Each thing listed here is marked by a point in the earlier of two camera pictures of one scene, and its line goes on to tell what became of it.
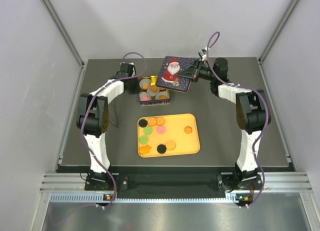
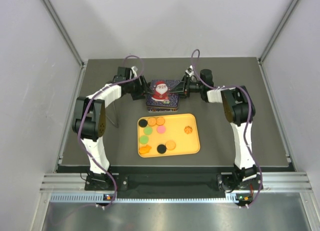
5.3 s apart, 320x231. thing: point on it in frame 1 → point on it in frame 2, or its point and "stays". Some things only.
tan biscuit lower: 170,145 stays
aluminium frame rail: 272,183 stays
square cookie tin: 150,94 → 151,109
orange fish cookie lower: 143,150 stays
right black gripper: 194,71 → 184,86
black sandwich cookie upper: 142,123 stays
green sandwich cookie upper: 148,130 stays
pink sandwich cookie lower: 161,129 stays
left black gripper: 136,89 → 142,89
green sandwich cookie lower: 143,139 stays
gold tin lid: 168,77 → 162,97
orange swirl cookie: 188,129 stays
